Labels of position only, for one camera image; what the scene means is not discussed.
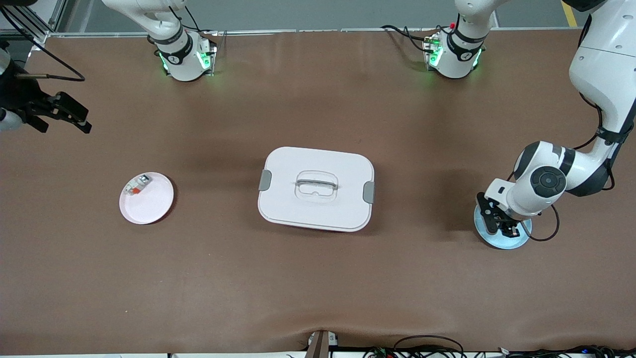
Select tangled black cables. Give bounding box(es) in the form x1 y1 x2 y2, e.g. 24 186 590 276
497 345 636 358

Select black cables at arm base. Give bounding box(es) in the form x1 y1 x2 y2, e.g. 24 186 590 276
381 25 435 53

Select light blue round plate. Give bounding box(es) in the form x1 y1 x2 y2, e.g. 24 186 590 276
474 204 532 250

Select aluminium profile frame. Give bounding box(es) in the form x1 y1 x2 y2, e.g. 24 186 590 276
0 0 68 43

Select black looped cable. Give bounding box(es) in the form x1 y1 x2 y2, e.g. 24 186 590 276
393 335 468 358

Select white lidded storage box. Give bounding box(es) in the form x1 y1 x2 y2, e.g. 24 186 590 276
257 146 376 233

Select grey metal bracket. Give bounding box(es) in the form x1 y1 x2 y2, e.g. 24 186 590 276
306 330 339 358

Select pink round plate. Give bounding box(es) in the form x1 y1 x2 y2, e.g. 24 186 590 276
119 172 175 225

